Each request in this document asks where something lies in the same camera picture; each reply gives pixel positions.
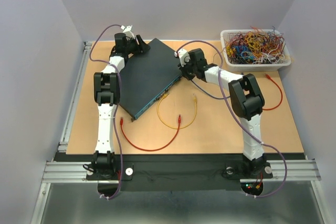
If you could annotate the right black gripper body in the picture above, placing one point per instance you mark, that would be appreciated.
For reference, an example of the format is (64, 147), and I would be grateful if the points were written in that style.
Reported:
(192, 66)

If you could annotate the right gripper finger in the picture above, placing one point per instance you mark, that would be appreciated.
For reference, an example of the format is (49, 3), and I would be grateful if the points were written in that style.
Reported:
(180, 65)
(186, 73)

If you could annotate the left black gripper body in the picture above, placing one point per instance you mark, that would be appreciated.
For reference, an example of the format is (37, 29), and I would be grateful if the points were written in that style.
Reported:
(132, 43)

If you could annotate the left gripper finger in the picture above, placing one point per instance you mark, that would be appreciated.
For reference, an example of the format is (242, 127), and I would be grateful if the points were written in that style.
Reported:
(142, 46)
(136, 50)

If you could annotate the dark blue network switch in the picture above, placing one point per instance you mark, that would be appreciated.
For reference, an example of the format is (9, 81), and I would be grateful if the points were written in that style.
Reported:
(146, 77)

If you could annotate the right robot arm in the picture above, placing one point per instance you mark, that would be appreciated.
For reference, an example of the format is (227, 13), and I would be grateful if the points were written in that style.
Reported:
(246, 102)

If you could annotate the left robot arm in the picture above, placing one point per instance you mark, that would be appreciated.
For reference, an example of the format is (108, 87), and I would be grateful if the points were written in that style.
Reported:
(107, 94)

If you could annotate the black base mat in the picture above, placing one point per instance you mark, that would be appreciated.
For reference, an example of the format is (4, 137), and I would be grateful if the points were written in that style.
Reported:
(176, 172)

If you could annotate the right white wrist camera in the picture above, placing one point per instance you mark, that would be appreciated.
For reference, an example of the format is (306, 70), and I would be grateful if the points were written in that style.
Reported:
(182, 55)

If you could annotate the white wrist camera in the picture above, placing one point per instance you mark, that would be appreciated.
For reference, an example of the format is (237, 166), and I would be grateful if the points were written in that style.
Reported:
(182, 55)
(127, 30)

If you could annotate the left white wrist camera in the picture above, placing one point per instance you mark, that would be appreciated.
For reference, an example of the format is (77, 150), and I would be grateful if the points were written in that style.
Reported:
(127, 30)

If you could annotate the aluminium left side rail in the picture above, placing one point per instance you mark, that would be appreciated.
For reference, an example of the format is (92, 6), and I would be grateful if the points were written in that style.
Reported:
(65, 136)

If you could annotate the aluminium rail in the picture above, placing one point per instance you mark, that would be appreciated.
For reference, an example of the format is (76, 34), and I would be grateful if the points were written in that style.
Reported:
(65, 136)
(73, 172)

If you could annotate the aluminium front rail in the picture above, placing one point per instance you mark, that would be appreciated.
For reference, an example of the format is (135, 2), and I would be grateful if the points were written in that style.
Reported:
(73, 172)

